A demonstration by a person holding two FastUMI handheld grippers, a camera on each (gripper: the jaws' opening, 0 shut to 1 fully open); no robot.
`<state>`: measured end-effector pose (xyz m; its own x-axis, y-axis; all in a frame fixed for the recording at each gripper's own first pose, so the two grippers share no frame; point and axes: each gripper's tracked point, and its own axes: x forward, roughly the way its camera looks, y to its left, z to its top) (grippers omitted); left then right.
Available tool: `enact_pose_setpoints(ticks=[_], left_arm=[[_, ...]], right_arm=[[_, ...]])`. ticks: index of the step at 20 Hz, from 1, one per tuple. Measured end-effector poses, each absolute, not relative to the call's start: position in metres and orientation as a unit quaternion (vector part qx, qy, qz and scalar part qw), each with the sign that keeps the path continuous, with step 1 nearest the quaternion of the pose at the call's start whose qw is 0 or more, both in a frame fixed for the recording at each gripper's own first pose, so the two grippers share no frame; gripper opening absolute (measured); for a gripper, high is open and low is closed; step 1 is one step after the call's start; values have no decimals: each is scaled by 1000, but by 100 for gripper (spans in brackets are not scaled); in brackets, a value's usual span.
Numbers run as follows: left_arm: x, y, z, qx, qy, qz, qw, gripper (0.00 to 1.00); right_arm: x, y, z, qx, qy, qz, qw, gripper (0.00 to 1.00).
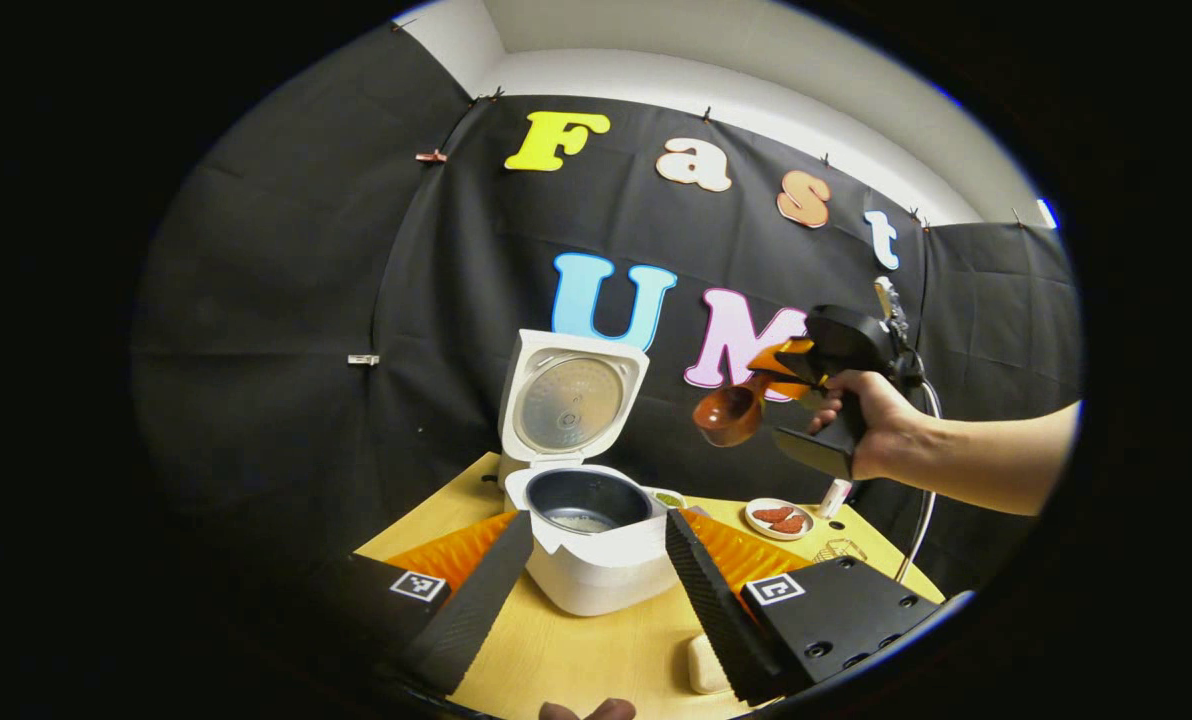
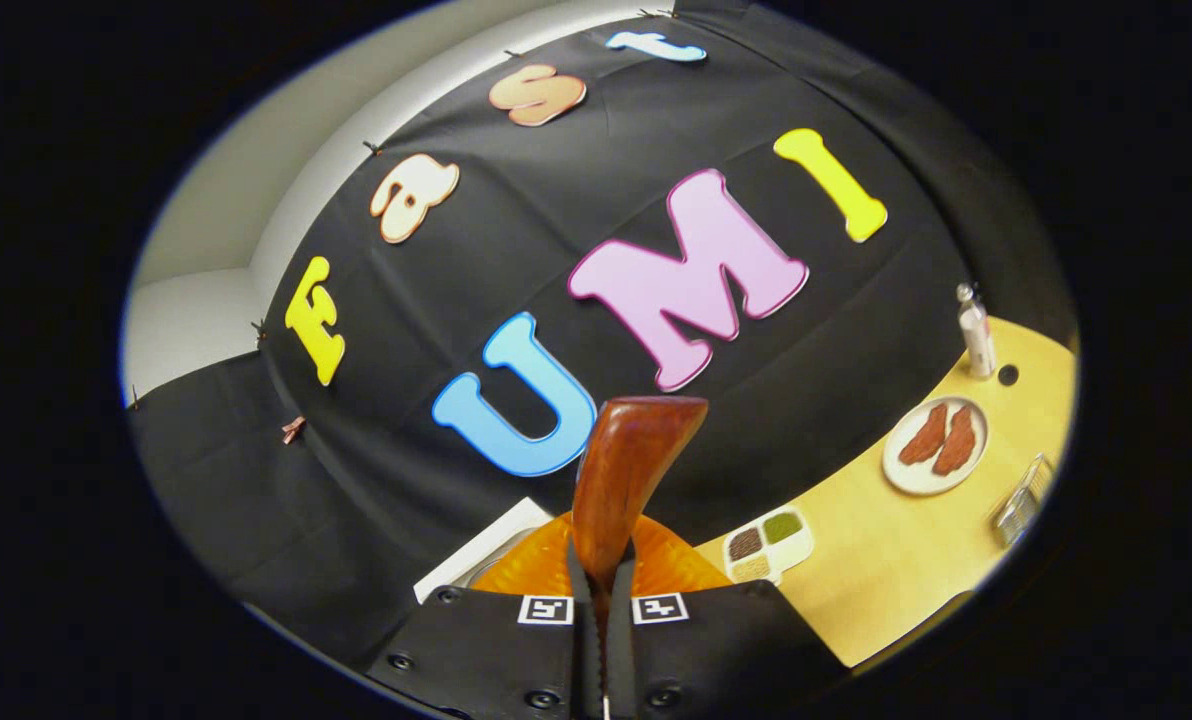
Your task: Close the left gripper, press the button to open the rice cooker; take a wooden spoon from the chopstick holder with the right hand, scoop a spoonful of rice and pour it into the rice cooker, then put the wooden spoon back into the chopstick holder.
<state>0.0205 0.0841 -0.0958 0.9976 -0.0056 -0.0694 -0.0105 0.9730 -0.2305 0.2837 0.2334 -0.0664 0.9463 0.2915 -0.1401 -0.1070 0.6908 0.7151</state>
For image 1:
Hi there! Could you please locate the white cable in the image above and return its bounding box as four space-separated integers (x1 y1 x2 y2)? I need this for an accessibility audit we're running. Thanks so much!
894 378 945 586

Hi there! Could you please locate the white rice cooker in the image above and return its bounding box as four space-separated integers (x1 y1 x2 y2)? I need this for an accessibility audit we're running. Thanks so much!
497 329 682 618

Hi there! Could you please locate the white round plate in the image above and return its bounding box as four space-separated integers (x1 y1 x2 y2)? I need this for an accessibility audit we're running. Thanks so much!
744 498 815 542

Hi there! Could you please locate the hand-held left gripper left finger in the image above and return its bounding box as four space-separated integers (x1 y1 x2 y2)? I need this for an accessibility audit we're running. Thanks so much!
341 510 535 698

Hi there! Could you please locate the white box of rice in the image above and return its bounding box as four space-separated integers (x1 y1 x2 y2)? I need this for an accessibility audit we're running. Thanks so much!
687 632 732 695

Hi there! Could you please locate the black backdrop cloth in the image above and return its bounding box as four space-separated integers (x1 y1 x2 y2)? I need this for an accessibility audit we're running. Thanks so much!
134 20 1082 601

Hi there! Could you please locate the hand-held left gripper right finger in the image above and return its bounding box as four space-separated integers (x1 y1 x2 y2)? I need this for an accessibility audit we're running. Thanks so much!
665 507 947 706

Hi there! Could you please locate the brown wooden spoon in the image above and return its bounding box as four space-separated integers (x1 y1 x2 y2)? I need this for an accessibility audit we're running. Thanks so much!
693 370 797 448

